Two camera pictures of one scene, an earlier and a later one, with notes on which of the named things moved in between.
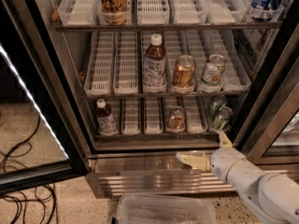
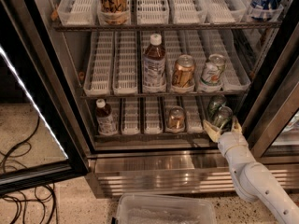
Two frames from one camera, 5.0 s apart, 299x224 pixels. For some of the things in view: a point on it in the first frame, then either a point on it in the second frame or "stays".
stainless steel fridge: [149, 71] stays
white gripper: [222, 163] → [229, 142]
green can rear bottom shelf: [216, 103] stays
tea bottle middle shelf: [155, 66] stays
